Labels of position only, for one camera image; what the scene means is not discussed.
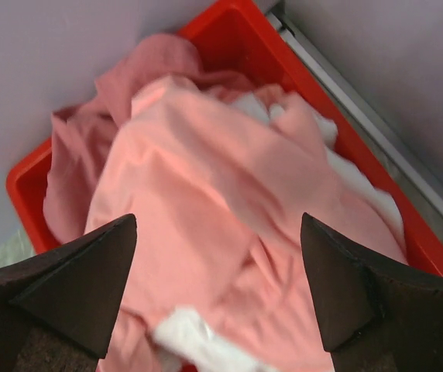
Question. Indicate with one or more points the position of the red plastic bin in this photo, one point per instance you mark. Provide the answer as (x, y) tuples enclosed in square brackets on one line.
[(236, 35)]

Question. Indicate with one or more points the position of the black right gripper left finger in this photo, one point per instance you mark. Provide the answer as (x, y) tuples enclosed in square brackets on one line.
[(58, 308)]

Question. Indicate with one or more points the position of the white printed t shirt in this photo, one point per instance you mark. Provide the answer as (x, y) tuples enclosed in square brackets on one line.
[(186, 335)]

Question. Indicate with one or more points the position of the dusty pink t shirt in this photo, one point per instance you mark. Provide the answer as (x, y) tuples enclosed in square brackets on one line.
[(83, 134)]

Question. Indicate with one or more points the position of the aluminium frame rail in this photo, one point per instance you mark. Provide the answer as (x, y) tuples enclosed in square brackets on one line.
[(406, 171)]

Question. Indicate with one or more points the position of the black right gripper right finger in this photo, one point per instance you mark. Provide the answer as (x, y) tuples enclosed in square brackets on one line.
[(373, 313)]

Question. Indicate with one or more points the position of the salmon pink t shirt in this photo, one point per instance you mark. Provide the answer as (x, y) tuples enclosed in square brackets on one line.
[(218, 191)]

